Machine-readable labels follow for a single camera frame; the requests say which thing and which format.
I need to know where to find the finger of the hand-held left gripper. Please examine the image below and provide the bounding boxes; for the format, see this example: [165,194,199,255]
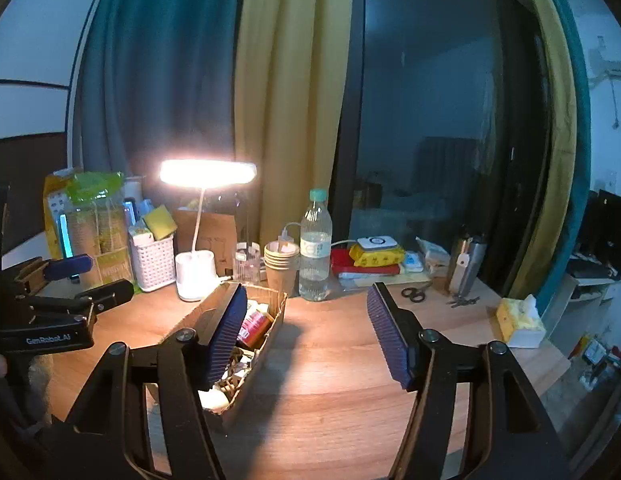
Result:
[44,254,94,282]
[73,279,135,318]

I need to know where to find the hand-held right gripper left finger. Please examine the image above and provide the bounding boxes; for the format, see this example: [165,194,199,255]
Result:
[65,282,248,480]

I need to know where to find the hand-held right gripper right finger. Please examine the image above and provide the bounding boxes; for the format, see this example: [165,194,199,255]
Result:
[367,282,559,480]

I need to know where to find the red and yellow tin can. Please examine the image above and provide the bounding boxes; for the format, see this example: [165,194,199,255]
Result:
[239,310,274,350]

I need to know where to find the brown cardboard box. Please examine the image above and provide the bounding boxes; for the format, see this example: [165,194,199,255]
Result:
[160,281,288,416]

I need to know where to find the tablet with lit screen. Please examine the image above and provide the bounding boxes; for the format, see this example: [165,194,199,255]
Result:
[55,210,81,281]

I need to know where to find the green bag of paper cups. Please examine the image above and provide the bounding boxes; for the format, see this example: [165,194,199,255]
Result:
[65,171,134,288]

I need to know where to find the black scissors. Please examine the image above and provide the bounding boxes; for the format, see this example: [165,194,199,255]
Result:
[401,281,434,303]

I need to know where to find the white woven plastic basket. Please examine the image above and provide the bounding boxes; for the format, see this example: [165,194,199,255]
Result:
[129,234,177,292]

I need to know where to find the yellow printed package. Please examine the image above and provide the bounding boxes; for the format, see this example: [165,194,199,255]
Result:
[43,167,84,261]

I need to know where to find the stack of brown paper cups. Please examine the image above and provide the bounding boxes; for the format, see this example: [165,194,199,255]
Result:
[263,241,300,297]

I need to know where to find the yellow sponge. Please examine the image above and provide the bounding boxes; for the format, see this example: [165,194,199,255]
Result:
[142,206,177,241]

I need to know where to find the white round-cornered device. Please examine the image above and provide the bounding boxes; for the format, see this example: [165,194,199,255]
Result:
[357,235,397,251]

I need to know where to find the brown cardboard lamp package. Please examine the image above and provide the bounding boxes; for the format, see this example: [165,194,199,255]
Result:
[171,207,238,276]

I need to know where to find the white paper packet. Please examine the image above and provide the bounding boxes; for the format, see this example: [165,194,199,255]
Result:
[415,236,450,273]

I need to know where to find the clear water bottle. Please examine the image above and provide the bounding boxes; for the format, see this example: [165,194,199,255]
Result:
[299,189,334,302]

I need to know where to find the steel thermos flask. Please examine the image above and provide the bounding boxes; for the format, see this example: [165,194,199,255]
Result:
[447,234,487,296]

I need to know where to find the yellow tissue box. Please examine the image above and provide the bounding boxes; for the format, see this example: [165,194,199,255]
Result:
[495,294,546,349]

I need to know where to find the white desk lamp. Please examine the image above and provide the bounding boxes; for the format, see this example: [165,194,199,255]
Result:
[159,159,258,302]

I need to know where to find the white television stand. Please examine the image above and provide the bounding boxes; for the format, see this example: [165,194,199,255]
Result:
[535,255,616,356]

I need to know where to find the wide teal curtain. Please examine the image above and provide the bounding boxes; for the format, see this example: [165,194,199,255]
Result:
[78,0,251,196]

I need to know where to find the black television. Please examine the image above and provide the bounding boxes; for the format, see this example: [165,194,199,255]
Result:
[588,189,621,278]

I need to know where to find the dark glass window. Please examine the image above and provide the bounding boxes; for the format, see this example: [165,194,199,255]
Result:
[335,0,551,281]

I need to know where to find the wide yellow curtain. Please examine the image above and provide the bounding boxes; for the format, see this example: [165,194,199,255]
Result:
[233,0,364,246]

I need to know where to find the narrow yellow curtain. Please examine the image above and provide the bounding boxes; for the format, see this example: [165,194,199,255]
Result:
[515,0,577,301]

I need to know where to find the white air conditioner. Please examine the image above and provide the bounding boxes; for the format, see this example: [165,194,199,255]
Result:
[588,35,621,81]

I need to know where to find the white cable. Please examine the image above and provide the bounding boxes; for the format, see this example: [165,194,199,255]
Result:
[279,221,361,256]

